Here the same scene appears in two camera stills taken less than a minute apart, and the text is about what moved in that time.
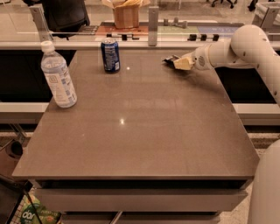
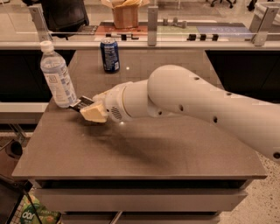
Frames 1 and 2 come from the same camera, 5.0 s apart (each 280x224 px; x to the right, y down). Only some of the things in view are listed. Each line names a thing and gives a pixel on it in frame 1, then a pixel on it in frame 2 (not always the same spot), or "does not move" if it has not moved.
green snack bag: (26, 214) does not move
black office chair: (65, 17) does not move
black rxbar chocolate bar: (170, 61) to (81, 103)
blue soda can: (110, 52) does not move
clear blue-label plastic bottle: (54, 68) does not move
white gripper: (199, 60) to (113, 102)
